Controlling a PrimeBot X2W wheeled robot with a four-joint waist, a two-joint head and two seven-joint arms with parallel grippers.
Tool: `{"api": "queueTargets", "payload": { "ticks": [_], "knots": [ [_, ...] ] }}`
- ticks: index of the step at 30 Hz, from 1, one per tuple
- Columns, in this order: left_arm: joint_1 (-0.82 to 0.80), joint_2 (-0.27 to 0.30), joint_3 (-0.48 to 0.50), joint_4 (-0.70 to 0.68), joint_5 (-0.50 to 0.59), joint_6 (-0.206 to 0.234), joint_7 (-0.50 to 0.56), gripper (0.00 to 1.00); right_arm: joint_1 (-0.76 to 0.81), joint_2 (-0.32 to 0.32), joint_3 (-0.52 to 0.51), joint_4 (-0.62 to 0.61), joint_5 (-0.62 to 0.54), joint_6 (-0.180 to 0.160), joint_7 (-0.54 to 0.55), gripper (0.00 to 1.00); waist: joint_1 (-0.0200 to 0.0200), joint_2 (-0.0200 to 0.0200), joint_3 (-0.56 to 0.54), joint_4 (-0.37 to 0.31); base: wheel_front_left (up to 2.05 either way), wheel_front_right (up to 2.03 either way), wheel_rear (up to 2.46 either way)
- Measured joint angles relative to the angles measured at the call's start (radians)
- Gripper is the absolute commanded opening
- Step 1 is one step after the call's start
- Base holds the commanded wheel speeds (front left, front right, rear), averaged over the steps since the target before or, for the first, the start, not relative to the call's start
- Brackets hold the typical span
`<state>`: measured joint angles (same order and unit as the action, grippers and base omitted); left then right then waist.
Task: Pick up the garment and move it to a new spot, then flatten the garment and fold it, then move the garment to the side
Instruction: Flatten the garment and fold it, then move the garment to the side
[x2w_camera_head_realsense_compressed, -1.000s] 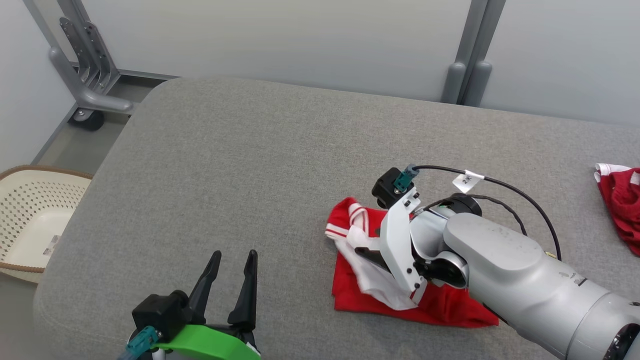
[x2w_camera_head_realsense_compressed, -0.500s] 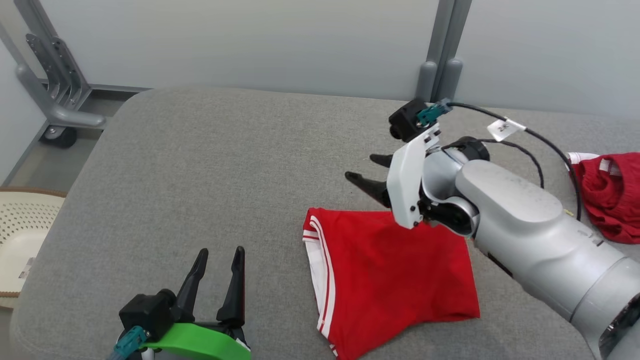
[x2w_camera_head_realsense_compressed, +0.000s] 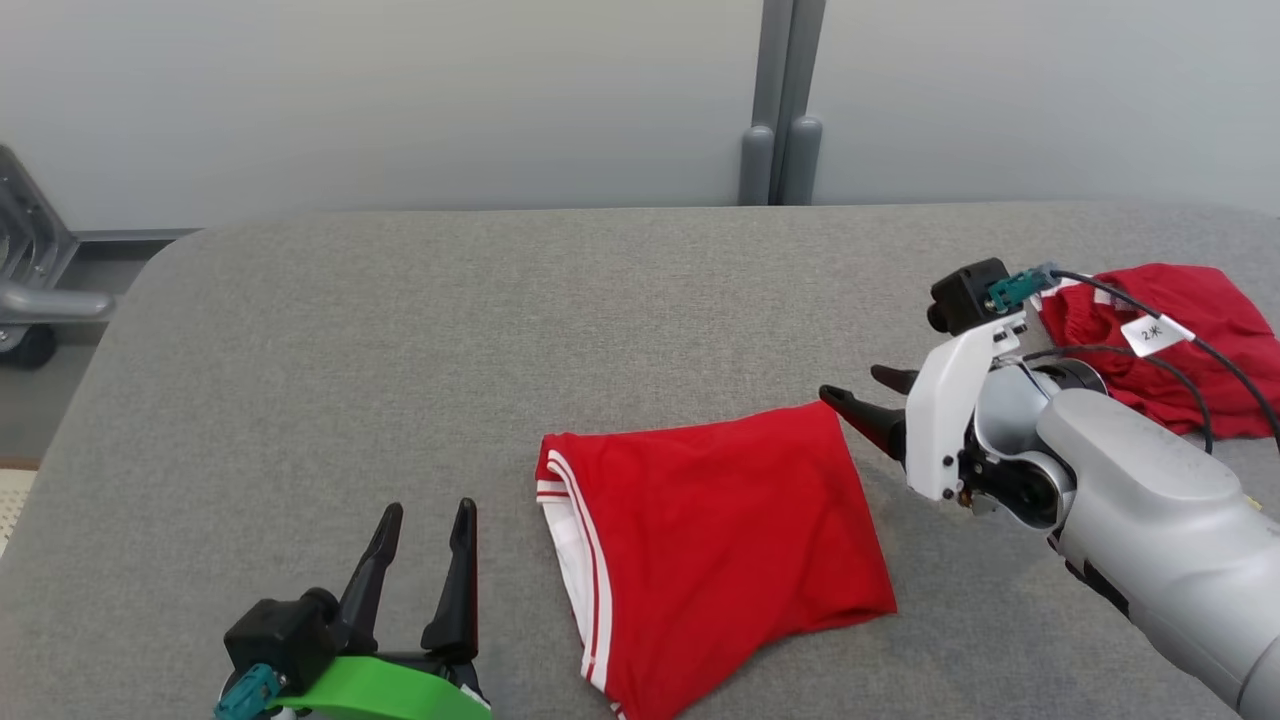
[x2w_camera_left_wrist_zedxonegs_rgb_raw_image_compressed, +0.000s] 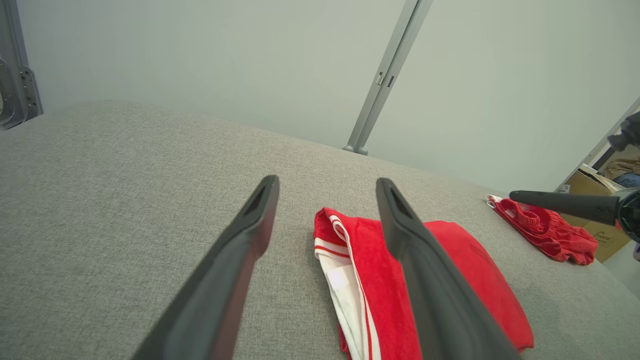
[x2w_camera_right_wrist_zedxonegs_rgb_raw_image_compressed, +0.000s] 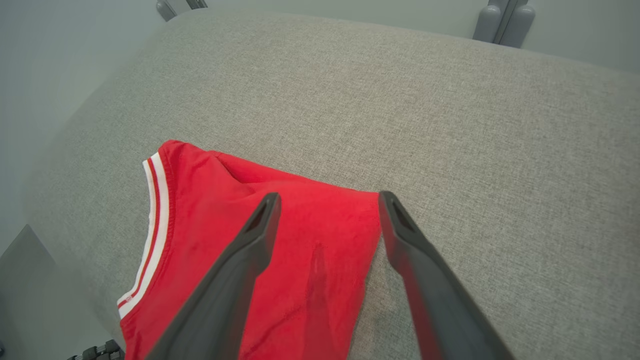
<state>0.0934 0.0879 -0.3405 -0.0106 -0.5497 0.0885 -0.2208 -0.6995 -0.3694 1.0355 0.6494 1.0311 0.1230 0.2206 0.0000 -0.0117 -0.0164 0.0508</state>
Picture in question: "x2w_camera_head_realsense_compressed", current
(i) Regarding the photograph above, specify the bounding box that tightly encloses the white cable label tag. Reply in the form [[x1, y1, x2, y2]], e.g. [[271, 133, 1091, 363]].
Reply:
[[1119, 314, 1197, 359]]

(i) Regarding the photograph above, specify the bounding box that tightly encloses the grey metal cart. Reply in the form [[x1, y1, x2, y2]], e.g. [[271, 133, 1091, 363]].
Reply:
[[0, 144, 117, 372]]

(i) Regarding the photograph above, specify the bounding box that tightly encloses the thin black cable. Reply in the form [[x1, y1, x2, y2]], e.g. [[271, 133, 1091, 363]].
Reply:
[[1023, 343, 1217, 457]]

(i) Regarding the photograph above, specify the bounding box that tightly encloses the beige floor mat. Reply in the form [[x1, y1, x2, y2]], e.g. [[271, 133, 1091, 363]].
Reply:
[[0, 467, 40, 557]]

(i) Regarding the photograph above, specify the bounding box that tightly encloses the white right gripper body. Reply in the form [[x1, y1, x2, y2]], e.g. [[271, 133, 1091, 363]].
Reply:
[[904, 308, 1032, 502]]

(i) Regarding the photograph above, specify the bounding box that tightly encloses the black cable with teal plug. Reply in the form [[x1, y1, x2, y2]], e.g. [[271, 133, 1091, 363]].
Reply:
[[987, 264, 1280, 453], [212, 662, 288, 720]]

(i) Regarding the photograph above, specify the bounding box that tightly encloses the red Bulls 23 jersey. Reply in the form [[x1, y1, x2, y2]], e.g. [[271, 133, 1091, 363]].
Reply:
[[534, 401, 899, 720]]

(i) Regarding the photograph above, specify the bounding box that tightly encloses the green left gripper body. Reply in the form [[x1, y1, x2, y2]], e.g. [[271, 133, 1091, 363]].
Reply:
[[268, 654, 494, 720]]

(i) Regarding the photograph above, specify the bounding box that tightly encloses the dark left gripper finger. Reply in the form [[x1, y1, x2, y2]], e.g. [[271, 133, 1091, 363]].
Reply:
[[419, 497, 480, 663], [334, 501, 405, 658]]

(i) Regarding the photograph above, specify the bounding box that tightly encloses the red shorts white stripe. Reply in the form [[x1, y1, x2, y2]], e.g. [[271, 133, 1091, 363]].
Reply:
[[1037, 262, 1280, 440]]

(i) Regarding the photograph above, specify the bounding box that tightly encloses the grey round-capped partition post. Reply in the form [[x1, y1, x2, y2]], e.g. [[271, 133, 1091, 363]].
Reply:
[[778, 0, 828, 207], [737, 0, 798, 207]]

